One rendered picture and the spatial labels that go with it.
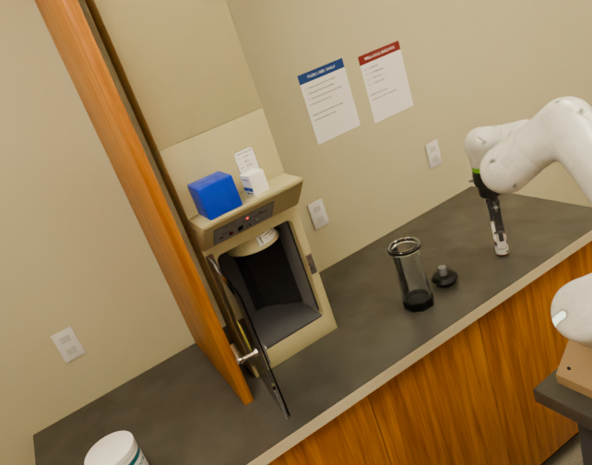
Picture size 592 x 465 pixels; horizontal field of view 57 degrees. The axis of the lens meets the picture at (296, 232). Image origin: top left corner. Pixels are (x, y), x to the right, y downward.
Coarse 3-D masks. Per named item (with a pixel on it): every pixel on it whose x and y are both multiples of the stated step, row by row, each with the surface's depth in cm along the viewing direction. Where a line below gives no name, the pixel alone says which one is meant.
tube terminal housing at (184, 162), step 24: (240, 120) 151; (264, 120) 154; (192, 144) 146; (216, 144) 149; (240, 144) 152; (264, 144) 155; (168, 168) 144; (192, 168) 147; (216, 168) 150; (264, 168) 157; (240, 192) 155; (192, 216) 150; (288, 216) 164; (192, 240) 158; (240, 240) 158; (216, 288) 160; (312, 288) 177; (312, 336) 178
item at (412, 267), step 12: (396, 240) 175; (408, 240) 174; (396, 252) 168; (396, 264) 171; (408, 264) 169; (420, 264) 170; (408, 276) 170; (420, 276) 171; (408, 288) 173; (420, 288) 172; (408, 300) 175; (420, 300) 174
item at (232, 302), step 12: (216, 276) 152; (228, 288) 132; (228, 300) 148; (240, 312) 129; (240, 324) 145; (252, 336) 130; (252, 348) 143; (252, 360) 163; (264, 360) 133; (264, 372) 140; (276, 396) 137; (288, 420) 141
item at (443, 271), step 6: (438, 270) 184; (444, 270) 182; (450, 270) 185; (432, 276) 185; (438, 276) 184; (444, 276) 183; (450, 276) 182; (456, 276) 182; (432, 282) 184; (438, 282) 182; (444, 282) 181; (450, 282) 180
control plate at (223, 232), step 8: (264, 208) 150; (272, 208) 153; (248, 216) 149; (256, 216) 152; (232, 224) 147; (240, 224) 150; (216, 232) 146; (224, 232) 148; (216, 240) 149; (224, 240) 152
